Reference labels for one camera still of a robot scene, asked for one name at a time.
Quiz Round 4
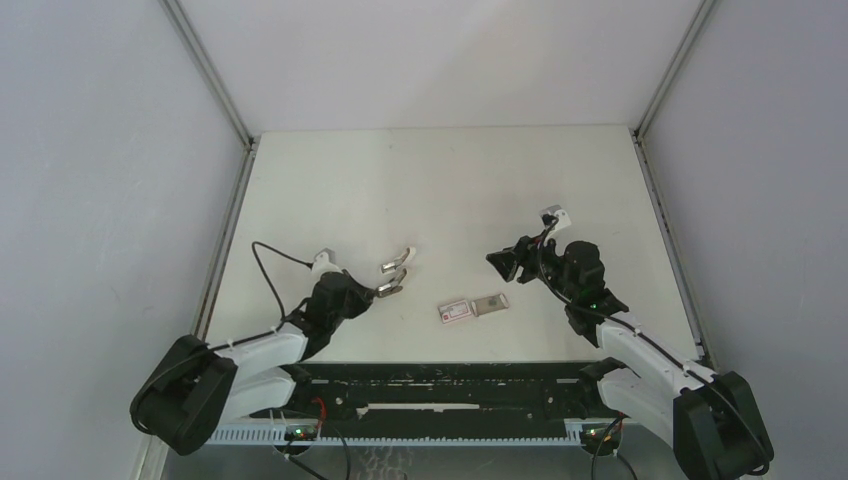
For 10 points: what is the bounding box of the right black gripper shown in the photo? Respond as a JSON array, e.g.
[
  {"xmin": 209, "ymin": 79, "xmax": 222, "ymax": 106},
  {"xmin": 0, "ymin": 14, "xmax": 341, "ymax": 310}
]
[{"xmin": 488, "ymin": 229, "xmax": 579, "ymax": 302}]

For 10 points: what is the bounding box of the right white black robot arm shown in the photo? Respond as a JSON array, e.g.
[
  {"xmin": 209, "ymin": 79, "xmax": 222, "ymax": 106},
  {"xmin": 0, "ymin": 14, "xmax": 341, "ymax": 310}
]
[{"xmin": 486, "ymin": 234, "xmax": 775, "ymax": 479}]

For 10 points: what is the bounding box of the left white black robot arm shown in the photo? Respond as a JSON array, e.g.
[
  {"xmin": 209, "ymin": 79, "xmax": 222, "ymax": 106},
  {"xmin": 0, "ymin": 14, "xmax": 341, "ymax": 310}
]
[{"xmin": 129, "ymin": 270, "xmax": 376, "ymax": 455}]

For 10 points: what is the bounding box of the left green circuit board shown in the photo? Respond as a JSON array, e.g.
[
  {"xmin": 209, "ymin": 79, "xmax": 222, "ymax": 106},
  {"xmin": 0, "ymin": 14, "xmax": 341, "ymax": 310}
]
[{"xmin": 284, "ymin": 426, "xmax": 320, "ymax": 443}]

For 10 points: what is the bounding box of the green circuit board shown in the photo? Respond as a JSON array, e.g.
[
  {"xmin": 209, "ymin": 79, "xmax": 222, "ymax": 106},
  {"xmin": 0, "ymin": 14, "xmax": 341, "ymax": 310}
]
[
  {"xmin": 284, "ymin": 426, "xmax": 320, "ymax": 443},
  {"xmin": 580, "ymin": 428, "xmax": 619, "ymax": 445}
]

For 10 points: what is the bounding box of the right green circuit board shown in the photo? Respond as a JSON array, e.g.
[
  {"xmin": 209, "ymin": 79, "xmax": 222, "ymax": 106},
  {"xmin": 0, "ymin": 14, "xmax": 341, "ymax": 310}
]
[{"xmin": 580, "ymin": 428, "xmax": 619, "ymax": 445}]

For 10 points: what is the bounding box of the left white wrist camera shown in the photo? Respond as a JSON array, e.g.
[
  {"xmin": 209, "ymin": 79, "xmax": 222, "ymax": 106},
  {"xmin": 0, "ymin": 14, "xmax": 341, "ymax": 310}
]
[{"xmin": 310, "ymin": 248, "xmax": 343, "ymax": 279}]

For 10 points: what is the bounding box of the right black camera cable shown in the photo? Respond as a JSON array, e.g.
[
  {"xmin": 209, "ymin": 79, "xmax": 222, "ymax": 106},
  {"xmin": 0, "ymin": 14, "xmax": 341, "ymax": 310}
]
[{"xmin": 536, "ymin": 225, "xmax": 775, "ymax": 475}]

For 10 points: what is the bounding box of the black camera cable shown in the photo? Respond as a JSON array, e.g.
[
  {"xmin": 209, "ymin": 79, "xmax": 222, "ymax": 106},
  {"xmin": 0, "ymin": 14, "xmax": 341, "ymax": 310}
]
[
  {"xmin": 536, "ymin": 225, "xmax": 775, "ymax": 475},
  {"xmin": 131, "ymin": 241, "xmax": 314, "ymax": 435}
]

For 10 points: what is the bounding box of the left black camera cable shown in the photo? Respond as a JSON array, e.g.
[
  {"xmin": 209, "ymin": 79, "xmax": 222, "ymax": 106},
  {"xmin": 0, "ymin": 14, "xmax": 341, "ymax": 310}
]
[{"xmin": 131, "ymin": 241, "xmax": 314, "ymax": 435}]

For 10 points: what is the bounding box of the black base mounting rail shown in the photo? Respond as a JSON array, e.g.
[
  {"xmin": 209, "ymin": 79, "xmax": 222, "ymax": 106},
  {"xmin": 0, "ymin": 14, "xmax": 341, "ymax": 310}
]
[{"xmin": 253, "ymin": 361, "xmax": 618, "ymax": 438}]

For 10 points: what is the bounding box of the white slotted cable duct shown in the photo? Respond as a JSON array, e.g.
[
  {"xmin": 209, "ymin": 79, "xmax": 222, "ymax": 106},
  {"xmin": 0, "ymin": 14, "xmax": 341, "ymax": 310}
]
[{"xmin": 206, "ymin": 422, "xmax": 584, "ymax": 447}]

